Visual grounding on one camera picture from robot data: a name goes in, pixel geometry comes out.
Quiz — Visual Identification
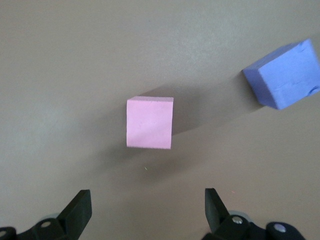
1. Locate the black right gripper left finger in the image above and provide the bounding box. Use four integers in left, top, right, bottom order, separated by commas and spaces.
0, 189, 93, 240

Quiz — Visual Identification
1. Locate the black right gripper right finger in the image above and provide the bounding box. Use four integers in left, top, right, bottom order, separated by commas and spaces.
201, 187, 307, 240

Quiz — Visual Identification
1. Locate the pink foam cube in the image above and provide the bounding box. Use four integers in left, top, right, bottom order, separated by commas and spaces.
126, 96, 174, 150

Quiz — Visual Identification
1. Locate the purple foam cube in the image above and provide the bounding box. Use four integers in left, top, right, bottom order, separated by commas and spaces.
241, 38, 320, 111

